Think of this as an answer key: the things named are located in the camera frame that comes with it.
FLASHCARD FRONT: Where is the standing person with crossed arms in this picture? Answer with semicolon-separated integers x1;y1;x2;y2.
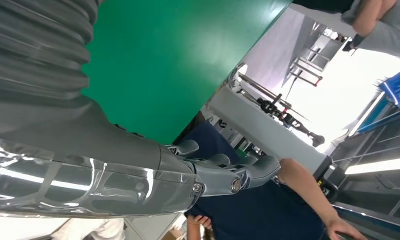
292;0;400;66

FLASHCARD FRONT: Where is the green table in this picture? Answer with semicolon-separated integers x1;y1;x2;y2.
81;0;294;146

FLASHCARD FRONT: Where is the standing person in dark blue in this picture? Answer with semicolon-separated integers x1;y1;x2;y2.
185;119;367;240

